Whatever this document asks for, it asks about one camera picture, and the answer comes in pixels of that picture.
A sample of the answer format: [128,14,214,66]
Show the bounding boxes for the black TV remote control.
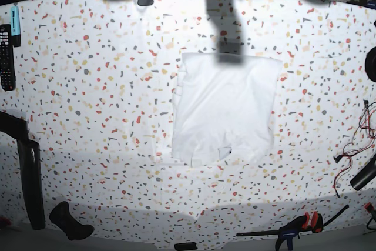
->
[0,24,16,91]

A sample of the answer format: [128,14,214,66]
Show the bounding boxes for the teal highlighter marker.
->
[11,6,21,48]

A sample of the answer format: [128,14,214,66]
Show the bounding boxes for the black cylinder right edge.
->
[350,155,375,191]

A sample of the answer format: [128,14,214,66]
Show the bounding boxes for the black orange bar clamp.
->
[236,205,349,251]

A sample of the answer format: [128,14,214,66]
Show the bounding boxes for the small black box bottom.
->
[174,242,197,251]

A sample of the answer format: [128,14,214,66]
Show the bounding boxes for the black round object right edge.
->
[365,47,376,82]

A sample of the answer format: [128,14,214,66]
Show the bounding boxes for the white T-shirt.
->
[172,53,282,168]

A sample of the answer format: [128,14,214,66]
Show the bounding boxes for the black bar clamp left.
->
[1,112,45,230]

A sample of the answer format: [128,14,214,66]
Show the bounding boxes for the orange clip right edge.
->
[364,202,375,213]

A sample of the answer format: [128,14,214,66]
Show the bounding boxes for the terrazzo pattern table cloth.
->
[1,0,375,250]

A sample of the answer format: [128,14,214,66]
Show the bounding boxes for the red black wire bundle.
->
[333,99,376,199]

